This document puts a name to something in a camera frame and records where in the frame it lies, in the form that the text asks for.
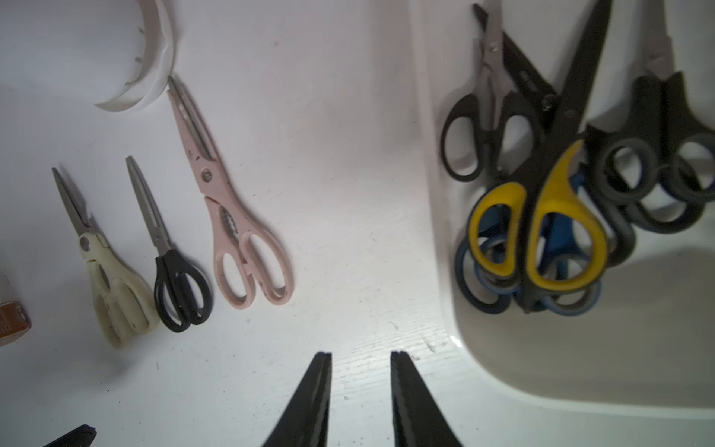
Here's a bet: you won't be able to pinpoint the white storage box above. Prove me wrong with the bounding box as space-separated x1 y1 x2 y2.
409 1 714 420

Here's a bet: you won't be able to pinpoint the orange paprika spice jar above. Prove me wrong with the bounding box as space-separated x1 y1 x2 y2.
0 301 32 346

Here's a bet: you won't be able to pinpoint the grey black handled scissors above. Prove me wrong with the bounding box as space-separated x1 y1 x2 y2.
583 0 715 268

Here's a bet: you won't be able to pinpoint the pink kitchen scissors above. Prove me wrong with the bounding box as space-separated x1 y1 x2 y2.
167 74 295 309

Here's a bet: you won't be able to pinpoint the small black scissors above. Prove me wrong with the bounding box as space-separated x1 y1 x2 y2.
126 156 214 333

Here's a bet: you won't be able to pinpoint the yellow black scissors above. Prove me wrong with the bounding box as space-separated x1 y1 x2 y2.
467 1 612 313

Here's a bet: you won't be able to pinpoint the blue handled scissors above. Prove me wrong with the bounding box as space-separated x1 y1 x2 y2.
454 206 601 317

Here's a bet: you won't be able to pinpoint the white utensil holder cup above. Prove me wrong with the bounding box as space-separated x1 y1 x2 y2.
95 1 176 114

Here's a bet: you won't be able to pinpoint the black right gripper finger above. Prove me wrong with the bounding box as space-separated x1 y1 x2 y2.
45 424 97 447

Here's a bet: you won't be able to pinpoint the black handled scissors in box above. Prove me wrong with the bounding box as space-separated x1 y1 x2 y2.
439 1 560 183

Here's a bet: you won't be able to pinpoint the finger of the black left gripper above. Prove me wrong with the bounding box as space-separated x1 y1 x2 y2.
264 352 333 447
390 351 461 446

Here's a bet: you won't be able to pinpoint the cream kitchen scissors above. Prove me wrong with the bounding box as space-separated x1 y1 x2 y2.
52 168 159 349

